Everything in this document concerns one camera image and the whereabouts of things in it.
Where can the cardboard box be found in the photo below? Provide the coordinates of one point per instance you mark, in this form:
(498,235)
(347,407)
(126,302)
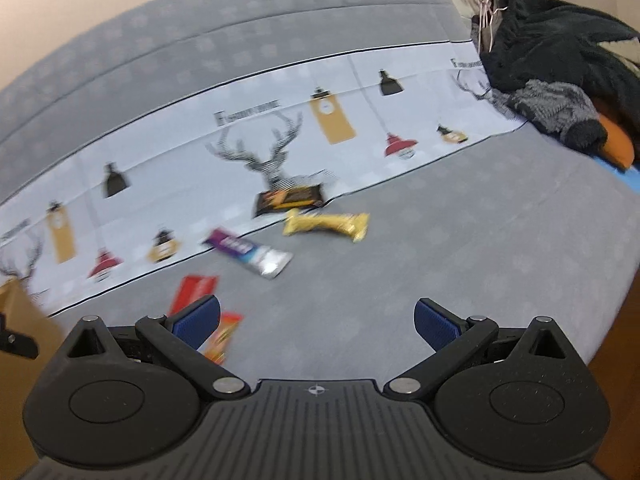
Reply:
(22,320)

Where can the black snack bar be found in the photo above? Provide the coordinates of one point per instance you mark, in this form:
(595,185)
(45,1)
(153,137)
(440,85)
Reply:
(290,199)

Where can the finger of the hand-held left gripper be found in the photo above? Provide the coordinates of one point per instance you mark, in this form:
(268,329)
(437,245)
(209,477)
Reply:
(17,341)

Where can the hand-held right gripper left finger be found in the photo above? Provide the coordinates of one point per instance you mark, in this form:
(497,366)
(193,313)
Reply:
(197,321)

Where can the purple snack bar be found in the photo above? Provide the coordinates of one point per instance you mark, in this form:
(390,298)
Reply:
(248,252)

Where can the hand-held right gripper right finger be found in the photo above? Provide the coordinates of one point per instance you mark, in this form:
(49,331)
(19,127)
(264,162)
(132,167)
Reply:
(436,325)

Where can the orange cushion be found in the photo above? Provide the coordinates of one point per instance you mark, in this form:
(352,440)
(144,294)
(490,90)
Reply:
(619,145)

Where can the grey fluffy garment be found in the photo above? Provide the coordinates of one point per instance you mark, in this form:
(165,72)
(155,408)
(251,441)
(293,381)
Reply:
(560,110)

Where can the blue mat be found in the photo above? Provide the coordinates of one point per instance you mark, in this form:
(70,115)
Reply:
(625,174)

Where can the gold snack bar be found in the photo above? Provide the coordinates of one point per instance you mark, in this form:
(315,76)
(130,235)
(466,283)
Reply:
(327,224)

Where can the dark fluffy garment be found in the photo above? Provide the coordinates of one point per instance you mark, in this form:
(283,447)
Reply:
(545,35)

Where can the red orange snack packet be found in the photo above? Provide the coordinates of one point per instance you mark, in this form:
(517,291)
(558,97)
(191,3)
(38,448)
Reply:
(223,341)

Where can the plain red snack packet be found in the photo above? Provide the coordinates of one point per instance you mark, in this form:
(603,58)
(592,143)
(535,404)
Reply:
(192,294)

